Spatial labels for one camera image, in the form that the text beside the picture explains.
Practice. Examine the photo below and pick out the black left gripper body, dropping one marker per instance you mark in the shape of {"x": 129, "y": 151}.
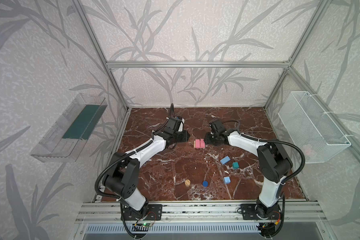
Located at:
{"x": 181, "y": 136}

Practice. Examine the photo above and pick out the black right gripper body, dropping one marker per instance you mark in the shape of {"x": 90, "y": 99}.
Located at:
{"x": 211, "y": 139}

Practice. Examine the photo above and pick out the pink block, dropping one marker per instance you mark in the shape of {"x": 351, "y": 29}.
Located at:
{"x": 202, "y": 144}
{"x": 197, "y": 144}

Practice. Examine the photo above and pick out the light blue cube block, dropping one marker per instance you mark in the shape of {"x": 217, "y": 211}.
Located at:
{"x": 227, "y": 180}

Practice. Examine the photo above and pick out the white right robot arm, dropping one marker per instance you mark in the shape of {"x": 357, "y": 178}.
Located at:
{"x": 274, "y": 162}

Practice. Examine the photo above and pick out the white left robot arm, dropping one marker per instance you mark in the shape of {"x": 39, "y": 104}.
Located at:
{"x": 120, "y": 179}

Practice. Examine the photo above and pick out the light blue long block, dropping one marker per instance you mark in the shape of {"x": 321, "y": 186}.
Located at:
{"x": 225, "y": 160}

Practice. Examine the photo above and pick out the natural wood cylinder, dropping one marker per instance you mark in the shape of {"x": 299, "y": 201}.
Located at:
{"x": 187, "y": 182}

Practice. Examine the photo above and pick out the pink object in basket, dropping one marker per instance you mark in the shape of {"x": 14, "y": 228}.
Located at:
{"x": 308, "y": 150}

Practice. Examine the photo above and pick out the white wire mesh basket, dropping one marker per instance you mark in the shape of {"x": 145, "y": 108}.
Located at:
{"x": 308, "y": 123}

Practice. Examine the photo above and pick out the aluminium enclosure frame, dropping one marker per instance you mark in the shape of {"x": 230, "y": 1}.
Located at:
{"x": 236, "y": 61}

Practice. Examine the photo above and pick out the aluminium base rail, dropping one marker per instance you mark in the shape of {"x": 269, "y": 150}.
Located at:
{"x": 202, "y": 212}

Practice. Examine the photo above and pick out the clear plastic wall tray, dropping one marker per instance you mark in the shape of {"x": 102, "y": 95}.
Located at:
{"x": 65, "y": 140}

